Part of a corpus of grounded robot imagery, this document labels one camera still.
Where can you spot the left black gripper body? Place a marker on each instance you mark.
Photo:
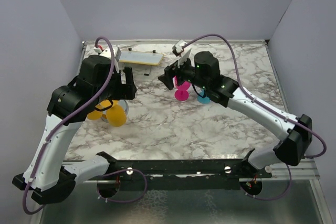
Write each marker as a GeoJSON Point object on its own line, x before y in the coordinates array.
{"type": "Point", "coordinates": [116, 90]}

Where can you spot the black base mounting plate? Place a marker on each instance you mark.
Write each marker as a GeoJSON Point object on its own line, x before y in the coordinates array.
{"type": "Point", "coordinates": [191, 174]}

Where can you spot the aluminium rail frame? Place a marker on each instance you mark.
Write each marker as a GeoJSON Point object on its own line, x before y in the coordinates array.
{"type": "Point", "coordinates": [49, 181]}

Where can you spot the blue plastic wine glass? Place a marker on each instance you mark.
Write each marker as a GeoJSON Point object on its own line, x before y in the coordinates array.
{"type": "Point", "coordinates": [202, 98]}

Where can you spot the yellow wine glass rear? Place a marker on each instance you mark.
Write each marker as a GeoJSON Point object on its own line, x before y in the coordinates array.
{"type": "Point", "coordinates": [99, 109]}

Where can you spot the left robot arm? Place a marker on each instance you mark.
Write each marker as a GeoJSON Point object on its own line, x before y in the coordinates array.
{"type": "Point", "coordinates": [47, 178]}

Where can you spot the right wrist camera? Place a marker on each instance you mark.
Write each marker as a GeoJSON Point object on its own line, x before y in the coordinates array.
{"type": "Point", "coordinates": [179, 51]}

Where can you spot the yellow wine glass front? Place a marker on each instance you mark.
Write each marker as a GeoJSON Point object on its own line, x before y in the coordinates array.
{"type": "Point", "coordinates": [116, 116]}

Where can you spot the yellow wine glass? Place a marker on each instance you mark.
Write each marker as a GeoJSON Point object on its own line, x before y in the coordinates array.
{"type": "Point", "coordinates": [116, 116]}
{"type": "Point", "coordinates": [99, 109]}

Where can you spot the pink plastic wine glass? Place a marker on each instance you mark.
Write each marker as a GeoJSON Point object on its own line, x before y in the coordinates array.
{"type": "Point", "coordinates": [181, 93]}

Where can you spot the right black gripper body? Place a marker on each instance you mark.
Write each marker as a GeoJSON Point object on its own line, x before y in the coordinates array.
{"type": "Point", "coordinates": [186, 73]}

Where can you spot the yellow framed whiteboard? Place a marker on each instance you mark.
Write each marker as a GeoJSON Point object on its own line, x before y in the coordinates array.
{"type": "Point", "coordinates": [144, 60]}

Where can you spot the chrome wine glass rack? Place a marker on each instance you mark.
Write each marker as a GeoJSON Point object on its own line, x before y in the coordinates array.
{"type": "Point", "coordinates": [122, 103]}

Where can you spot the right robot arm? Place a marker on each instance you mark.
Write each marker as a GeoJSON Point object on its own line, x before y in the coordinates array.
{"type": "Point", "coordinates": [294, 133]}

